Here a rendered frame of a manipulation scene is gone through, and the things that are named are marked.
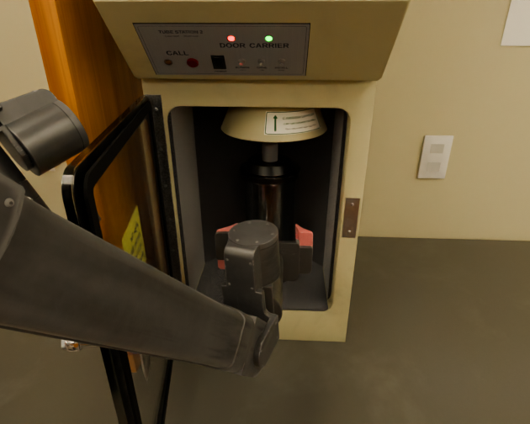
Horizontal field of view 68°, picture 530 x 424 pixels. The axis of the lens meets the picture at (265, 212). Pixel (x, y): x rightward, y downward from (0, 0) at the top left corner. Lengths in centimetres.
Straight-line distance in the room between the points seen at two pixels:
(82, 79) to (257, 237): 29
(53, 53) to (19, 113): 11
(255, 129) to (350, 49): 19
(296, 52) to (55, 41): 27
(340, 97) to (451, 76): 53
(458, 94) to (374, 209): 35
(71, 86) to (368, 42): 35
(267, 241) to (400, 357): 43
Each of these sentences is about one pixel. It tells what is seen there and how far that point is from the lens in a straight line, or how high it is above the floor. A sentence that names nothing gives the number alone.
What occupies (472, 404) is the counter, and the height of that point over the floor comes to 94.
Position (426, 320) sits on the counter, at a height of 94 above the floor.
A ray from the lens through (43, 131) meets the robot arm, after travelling 44.
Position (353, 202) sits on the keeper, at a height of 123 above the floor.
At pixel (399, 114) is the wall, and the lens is 105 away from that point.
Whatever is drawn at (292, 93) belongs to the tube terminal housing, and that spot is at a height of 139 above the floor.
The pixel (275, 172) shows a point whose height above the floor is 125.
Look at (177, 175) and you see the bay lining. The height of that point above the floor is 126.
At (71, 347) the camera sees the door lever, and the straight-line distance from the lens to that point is 44.
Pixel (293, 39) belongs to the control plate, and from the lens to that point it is 48.
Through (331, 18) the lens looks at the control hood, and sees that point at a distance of 46.
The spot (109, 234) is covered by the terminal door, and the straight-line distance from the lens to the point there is 38.
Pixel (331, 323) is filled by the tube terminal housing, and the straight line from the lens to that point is 76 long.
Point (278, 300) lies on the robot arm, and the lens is 48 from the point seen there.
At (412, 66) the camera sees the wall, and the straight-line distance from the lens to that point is 104.
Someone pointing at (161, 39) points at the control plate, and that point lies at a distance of 50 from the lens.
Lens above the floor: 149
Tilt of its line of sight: 27 degrees down
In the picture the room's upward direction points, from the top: straight up
